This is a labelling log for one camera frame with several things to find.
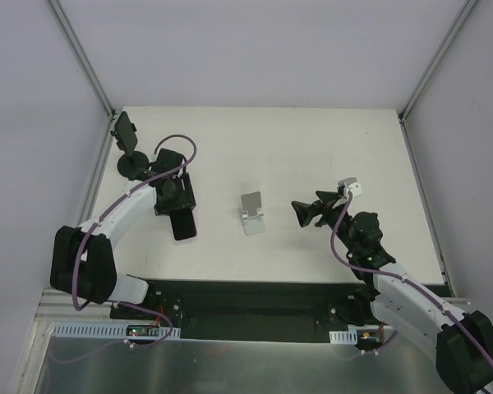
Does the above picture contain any left white cable duct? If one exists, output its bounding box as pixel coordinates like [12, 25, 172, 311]
[53, 323, 181, 341]

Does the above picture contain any black round-base phone stand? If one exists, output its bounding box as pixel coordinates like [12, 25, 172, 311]
[117, 142, 149, 178]

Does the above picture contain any left aluminium frame post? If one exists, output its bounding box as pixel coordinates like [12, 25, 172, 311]
[46, 0, 117, 120]

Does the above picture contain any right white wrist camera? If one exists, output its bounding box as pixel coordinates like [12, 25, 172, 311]
[338, 177, 362, 198]

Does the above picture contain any silver folding phone stand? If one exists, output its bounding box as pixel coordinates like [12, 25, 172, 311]
[240, 191, 265, 236]

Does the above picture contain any aluminium frame post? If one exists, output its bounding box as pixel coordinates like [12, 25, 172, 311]
[399, 0, 481, 124]
[46, 0, 117, 120]

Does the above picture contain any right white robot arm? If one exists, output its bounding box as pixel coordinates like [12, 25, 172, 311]
[291, 188, 493, 393]

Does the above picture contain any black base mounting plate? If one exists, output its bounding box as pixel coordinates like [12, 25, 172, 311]
[109, 280, 379, 343]

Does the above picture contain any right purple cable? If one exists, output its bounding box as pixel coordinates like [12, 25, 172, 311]
[330, 192, 493, 391]

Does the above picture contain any black smartphone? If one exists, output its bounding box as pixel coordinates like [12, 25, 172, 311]
[113, 111, 138, 156]

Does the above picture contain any right white cable duct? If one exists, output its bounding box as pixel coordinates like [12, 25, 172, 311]
[329, 329, 358, 346]

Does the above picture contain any right aluminium frame post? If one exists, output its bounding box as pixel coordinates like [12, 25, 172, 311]
[399, 0, 481, 124]

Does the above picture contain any white cable duct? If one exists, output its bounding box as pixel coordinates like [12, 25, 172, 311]
[329, 329, 358, 346]
[53, 323, 181, 341]

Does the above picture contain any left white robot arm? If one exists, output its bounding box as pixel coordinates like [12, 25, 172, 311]
[50, 149, 197, 319]

